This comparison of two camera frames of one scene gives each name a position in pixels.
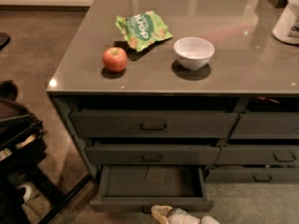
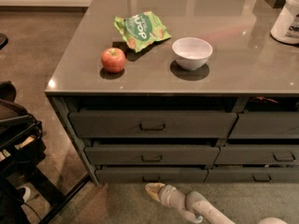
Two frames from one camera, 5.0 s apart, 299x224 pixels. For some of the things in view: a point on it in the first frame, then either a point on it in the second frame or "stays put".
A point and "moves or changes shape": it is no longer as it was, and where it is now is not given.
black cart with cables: (29, 194) stays put
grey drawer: (136, 189) moves or changes shape
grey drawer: (258, 155) stays put
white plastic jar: (287, 27) stays put
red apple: (114, 59) stays put
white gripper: (179, 217) to (168, 194)
